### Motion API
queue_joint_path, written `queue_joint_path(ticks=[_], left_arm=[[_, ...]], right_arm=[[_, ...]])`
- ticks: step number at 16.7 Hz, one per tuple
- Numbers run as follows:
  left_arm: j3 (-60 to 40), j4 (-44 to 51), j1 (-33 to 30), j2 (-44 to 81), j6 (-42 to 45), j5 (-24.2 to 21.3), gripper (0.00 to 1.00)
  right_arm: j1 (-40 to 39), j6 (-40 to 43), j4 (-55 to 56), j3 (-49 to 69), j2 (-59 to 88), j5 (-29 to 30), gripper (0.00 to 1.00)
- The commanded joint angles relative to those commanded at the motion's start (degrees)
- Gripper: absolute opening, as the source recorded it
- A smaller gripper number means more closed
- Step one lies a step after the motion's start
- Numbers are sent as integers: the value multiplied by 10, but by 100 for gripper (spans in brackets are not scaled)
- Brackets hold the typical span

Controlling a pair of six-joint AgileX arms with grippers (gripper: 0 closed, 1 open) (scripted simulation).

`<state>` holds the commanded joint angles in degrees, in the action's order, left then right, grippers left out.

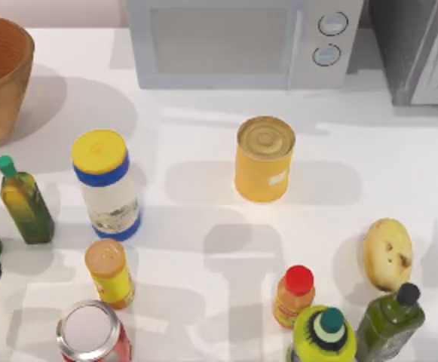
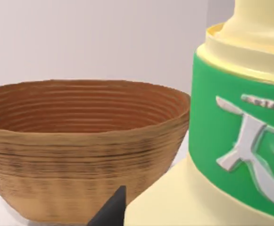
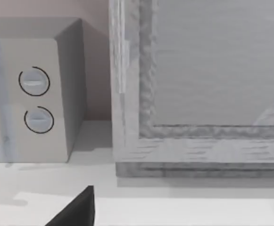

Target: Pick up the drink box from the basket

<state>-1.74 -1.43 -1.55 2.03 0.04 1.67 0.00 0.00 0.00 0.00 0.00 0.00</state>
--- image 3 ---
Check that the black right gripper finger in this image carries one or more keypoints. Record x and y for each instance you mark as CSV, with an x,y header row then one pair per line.
x,y
80,209

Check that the pale grey microwave knob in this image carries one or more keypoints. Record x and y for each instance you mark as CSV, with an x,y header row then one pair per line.
x,y
34,81
39,119

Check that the grey cabinet door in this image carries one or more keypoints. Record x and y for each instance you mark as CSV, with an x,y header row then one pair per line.
x,y
221,70

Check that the pale microwave oven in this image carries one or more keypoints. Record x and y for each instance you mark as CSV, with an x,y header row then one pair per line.
x,y
42,146

